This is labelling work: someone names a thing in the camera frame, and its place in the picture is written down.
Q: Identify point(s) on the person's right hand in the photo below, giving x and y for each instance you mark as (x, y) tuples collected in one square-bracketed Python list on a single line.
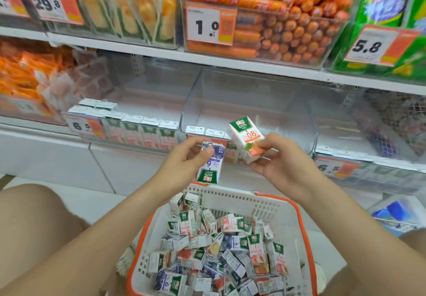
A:
[(289, 169)]

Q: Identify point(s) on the person's left hand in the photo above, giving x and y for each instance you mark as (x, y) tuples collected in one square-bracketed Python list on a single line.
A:
[(179, 169)]

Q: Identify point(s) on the blueberry juice carton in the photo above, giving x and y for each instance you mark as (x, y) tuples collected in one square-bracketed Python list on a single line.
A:
[(213, 169)]

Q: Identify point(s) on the bin of juice cartons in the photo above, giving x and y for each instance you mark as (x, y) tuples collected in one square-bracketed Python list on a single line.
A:
[(133, 136), (382, 172)]

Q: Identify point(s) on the pile of small juice cartons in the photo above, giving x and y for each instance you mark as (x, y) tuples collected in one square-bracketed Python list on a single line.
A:
[(233, 249)]

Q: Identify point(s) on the person's left forearm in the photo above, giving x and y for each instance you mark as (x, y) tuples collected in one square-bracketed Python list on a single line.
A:
[(83, 249)]

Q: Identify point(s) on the person's right forearm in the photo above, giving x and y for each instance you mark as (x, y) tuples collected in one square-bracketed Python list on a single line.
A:
[(359, 239)]

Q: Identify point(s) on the person's left white shoe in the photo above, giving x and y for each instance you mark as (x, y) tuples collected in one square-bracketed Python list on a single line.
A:
[(124, 259)]

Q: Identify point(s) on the person's white shoe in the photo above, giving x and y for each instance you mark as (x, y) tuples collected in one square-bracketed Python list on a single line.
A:
[(124, 259), (319, 272)]

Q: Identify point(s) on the person's right white shoe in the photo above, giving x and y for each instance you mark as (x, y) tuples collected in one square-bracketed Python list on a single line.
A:
[(319, 272)]

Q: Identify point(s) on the person's right leg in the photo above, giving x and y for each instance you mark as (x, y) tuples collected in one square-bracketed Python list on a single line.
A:
[(414, 242)]

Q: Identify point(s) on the person's leg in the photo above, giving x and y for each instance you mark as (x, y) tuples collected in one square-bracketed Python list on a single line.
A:
[(33, 212), (414, 242)]

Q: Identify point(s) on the person's left leg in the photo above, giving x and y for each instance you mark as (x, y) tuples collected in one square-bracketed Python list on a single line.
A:
[(33, 212)]

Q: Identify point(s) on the stack of pink snack packets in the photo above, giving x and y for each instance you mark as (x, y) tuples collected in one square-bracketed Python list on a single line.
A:
[(76, 82)]

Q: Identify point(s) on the stack of orange sausages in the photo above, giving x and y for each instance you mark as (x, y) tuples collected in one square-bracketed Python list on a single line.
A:
[(293, 32)]

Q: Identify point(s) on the row of yellow food packs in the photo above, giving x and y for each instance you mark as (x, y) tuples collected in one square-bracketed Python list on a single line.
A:
[(126, 12)]

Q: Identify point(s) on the heap of orange snack packets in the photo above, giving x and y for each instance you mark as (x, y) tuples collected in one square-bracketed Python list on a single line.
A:
[(20, 72)]

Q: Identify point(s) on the stack of green packets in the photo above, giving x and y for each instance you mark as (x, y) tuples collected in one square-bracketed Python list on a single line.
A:
[(386, 2)]

